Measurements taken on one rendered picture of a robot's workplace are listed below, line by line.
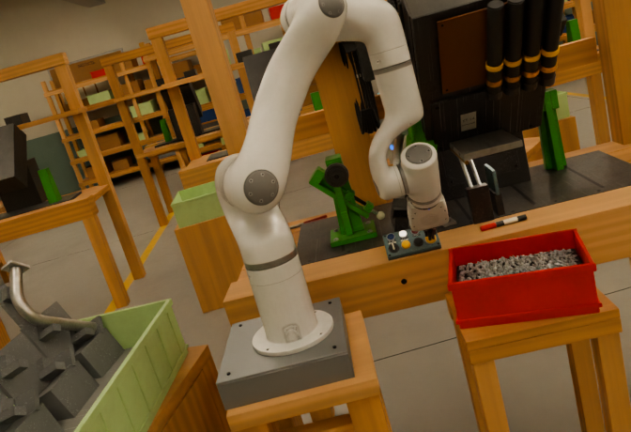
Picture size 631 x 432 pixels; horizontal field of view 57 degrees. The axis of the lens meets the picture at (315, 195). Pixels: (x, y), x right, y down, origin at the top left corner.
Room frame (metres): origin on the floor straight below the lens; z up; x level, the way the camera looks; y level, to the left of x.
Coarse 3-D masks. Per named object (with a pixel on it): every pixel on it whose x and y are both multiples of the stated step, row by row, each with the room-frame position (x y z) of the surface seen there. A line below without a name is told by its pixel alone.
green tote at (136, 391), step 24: (120, 312) 1.53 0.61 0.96; (144, 312) 1.52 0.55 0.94; (168, 312) 1.48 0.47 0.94; (120, 336) 1.53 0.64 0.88; (144, 336) 1.31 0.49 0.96; (168, 336) 1.43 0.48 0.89; (144, 360) 1.27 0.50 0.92; (168, 360) 1.38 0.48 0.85; (120, 384) 1.15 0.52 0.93; (144, 384) 1.23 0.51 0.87; (168, 384) 1.34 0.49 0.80; (96, 408) 1.03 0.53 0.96; (120, 408) 1.11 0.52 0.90; (144, 408) 1.20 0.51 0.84
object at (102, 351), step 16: (0, 288) 1.42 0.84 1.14; (0, 304) 1.40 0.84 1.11; (16, 320) 1.39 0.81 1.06; (32, 336) 1.39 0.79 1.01; (64, 336) 1.46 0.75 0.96; (96, 336) 1.47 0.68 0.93; (112, 336) 1.51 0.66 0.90; (48, 352) 1.39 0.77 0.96; (80, 352) 1.39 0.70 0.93; (96, 352) 1.43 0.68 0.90; (112, 352) 1.47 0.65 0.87; (96, 368) 1.39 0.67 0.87
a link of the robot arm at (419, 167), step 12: (420, 144) 1.32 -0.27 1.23; (408, 156) 1.30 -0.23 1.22; (420, 156) 1.28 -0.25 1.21; (432, 156) 1.28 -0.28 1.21; (408, 168) 1.28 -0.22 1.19; (420, 168) 1.26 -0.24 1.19; (432, 168) 1.27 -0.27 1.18; (408, 180) 1.30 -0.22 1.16; (420, 180) 1.29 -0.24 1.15; (432, 180) 1.30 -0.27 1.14; (408, 192) 1.31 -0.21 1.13; (420, 192) 1.31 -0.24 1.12; (432, 192) 1.32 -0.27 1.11
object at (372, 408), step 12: (372, 396) 1.04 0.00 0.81; (348, 408) 1.05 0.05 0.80; (360, 408) 1.04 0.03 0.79; (372, 408) 1.04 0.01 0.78; (384, 408) 1.28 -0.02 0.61; (288, 420) 1.29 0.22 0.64; (324, 420) 1.10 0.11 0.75; (336, 420) 1.09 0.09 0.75; (348, 420) 1.07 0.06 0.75; (360, 420) 1.04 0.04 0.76; (372, 420) 1.04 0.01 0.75; (384, 420) 1.04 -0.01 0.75
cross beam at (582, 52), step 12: (564, 48) 2.09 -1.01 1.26; (576, 48) 2.09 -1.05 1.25; (588, 48) 2.09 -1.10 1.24; (564, 60) 2.09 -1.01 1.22; (576, 60) 2.09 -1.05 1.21; (588, 60) 2.09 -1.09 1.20; (300, 120) 2.19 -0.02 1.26; (312, 120) 2.19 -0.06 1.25; (324, 120) 2.19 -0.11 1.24; (300, 132) 2.20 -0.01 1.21; (312, 132) 2.19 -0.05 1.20; (324, 132) 2.19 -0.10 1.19
